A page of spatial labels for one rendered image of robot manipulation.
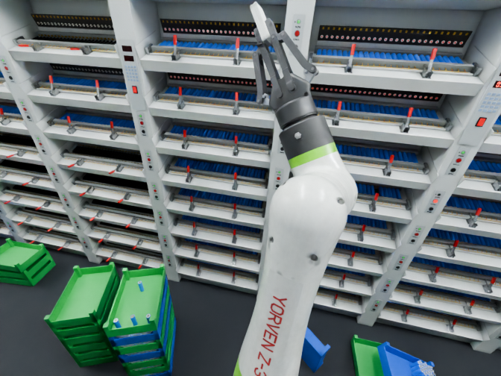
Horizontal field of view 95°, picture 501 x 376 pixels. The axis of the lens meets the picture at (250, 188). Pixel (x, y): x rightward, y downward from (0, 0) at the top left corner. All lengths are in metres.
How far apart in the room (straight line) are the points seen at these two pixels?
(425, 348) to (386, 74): 1.66
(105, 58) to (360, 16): 1.09
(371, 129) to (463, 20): 0.50
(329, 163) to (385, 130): 0.70
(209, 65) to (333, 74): 0.49
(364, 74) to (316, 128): 0.63
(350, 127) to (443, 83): 0.32
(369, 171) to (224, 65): 0.78
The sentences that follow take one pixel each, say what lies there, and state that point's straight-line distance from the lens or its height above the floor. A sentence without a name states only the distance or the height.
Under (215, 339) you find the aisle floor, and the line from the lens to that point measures 1.73.
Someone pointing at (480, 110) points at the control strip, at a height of 1.41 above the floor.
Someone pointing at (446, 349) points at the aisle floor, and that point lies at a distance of 2.16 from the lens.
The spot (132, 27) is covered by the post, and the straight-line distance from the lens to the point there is 1.23.
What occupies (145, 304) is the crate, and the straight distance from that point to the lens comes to 1.33.
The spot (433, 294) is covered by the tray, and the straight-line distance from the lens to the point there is 1.87.
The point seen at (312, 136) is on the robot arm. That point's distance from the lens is 0.42.
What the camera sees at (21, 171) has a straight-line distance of 2.28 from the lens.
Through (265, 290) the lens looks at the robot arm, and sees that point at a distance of 0.38.
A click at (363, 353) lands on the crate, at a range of 1.86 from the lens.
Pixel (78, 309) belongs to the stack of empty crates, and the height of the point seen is 0.40.
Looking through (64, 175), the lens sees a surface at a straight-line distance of 1.89.
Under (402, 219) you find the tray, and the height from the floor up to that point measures 0.89.
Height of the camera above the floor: 1.56
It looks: 31 degrees down
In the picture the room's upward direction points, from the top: 3 degrees clockwise
